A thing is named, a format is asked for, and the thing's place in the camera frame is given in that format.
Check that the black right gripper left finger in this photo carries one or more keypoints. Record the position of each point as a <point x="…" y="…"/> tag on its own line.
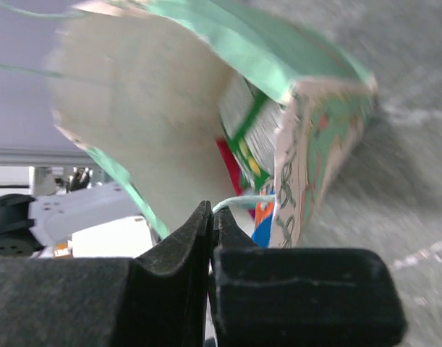
<point x="156" y="299"/>

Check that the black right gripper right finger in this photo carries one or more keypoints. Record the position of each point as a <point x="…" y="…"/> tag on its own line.
<point x="300" y="296"/>

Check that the green snack packet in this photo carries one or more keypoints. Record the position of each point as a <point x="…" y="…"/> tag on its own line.
<point x="249" y="119"/>

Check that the green white paper bag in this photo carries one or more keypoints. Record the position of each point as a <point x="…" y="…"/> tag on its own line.
<point x="136" y="85"/>

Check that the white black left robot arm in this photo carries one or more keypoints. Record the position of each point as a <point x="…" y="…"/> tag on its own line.
<point x="30" y="224"/>

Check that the aluminium mounting rail frame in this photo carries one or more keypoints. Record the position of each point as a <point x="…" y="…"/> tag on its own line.
<point x="42" y="172"/>

